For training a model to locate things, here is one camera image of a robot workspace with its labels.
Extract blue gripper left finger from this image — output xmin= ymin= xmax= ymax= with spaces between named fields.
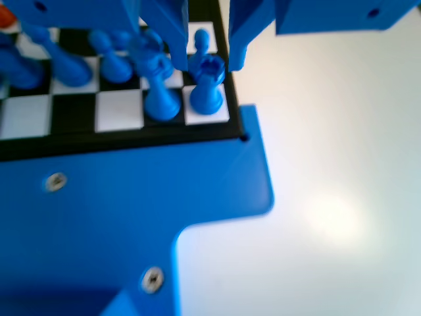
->
xmin=139 ymin=0 xmax=189 ymax=71

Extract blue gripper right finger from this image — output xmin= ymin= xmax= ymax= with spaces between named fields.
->
xmin=228 ymin=0 xmax=276 ymax=72

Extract blue chess king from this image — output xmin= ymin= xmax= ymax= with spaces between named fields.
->
xmin=128 ymin=28 xmax=182 ymax=121

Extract blue chess rook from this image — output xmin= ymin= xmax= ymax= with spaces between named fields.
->
xmin=189 ymin=55 xmax=228 ymax=116

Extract blue chess pawn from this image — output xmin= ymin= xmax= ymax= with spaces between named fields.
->
xmin=187 ymin=28 xmax=212 ymax=72
xmin=88 ymin=29 xmax=134 ymax=83

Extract red chess pawn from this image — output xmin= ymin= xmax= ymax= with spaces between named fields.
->
xmin=0 ymin=5 xmax=18 ymax=29

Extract black white chessboard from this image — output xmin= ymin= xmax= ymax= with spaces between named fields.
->
xmin=0 ymin=0 xmax=243 ymax=163

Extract silver plate screw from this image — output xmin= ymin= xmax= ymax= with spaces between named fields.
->
xmin=45 ymin=171 xmax=68 ymax=194
xmin=140 ymin=266 xmax=164 ymax=294

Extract blue base plate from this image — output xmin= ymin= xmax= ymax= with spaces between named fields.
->
xmin=0 ymin=104 xmax=274 ymax=316

